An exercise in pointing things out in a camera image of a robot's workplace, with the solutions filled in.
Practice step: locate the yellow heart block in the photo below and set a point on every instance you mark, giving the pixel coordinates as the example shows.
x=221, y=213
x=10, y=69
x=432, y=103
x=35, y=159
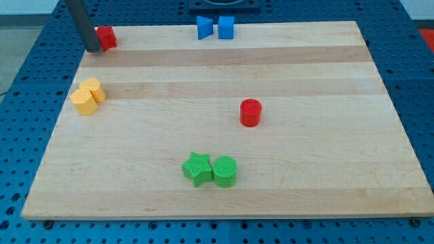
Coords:
x=94, y=86

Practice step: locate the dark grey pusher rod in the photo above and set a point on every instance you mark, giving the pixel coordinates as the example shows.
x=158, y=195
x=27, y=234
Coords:
x=77, y=10

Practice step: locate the blue triangle block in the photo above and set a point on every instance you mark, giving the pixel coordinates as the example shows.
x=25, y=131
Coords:
x=205, y=27

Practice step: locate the blue cube block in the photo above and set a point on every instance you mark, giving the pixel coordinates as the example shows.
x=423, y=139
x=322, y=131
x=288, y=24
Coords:
x=226, y=27

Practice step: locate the red pentagon block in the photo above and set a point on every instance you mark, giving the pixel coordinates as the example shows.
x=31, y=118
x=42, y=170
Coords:
x=106, y=37

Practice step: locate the green star block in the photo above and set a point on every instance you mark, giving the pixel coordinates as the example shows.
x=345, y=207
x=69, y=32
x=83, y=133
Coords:
x=197, y=169

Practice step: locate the red cylinder block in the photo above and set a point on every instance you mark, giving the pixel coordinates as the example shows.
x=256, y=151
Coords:
x=250, y=112

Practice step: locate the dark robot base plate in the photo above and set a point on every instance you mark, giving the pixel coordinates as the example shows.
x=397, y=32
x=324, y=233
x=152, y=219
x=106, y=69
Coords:
x=199, y=5

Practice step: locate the light wooden board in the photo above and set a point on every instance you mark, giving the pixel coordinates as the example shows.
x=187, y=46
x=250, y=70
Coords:
x=329, y=143

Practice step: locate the yellow hexagon block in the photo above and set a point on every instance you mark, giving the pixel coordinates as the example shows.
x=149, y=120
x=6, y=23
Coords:
x=84, y=101

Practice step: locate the green cylinder block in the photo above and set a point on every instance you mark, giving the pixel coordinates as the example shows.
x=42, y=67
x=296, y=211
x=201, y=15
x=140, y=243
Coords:
x=224, y=172

